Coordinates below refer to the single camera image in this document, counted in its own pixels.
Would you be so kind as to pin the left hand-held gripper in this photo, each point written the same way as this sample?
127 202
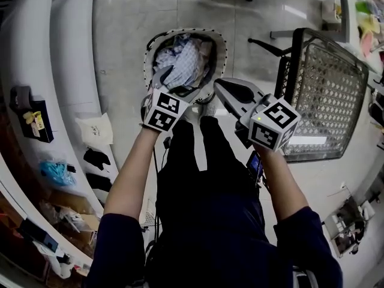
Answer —
160 112

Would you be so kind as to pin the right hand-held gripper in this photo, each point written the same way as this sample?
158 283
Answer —
274 123

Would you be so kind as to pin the light blue checked clothes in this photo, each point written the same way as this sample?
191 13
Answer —
183 60

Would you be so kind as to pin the white fabric laundry basket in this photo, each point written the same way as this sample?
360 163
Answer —
220 58

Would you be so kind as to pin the beige brown clothes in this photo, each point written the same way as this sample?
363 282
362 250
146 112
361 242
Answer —
207 55

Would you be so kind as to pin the black woven plastic basket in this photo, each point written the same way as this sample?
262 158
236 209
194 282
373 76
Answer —
327 94

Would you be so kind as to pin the person's left forearm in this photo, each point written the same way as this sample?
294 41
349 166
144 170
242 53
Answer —
130 172

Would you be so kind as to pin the person's right forearm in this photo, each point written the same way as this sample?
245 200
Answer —
285 181

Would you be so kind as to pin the person's white shoes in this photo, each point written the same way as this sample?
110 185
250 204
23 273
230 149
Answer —
207 108

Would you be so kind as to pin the black chair leg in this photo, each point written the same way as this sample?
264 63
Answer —
270 47

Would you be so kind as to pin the small device with blue screen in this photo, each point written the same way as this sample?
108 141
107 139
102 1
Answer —
255 164

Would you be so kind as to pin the black gloves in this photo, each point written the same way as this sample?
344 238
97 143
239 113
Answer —
97 159

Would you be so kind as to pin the white curved shelf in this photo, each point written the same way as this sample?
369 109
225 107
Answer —
66 55

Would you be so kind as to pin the black cloth piece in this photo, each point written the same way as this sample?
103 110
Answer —
99 181

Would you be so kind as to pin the person's dark clothing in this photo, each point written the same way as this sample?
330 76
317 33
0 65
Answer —
210 220

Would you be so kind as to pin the black box with yellow tag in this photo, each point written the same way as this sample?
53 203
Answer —
34 118

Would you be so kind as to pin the blue plastic bag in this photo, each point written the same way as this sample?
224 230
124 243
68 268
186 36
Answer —
57 172

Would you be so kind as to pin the pile of colourful items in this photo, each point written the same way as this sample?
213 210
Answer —
370 19

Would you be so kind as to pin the cardboard box with clutter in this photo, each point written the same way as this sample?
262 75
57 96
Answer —
70 213

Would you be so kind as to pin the open box with small items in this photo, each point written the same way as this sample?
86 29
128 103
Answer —
348 229

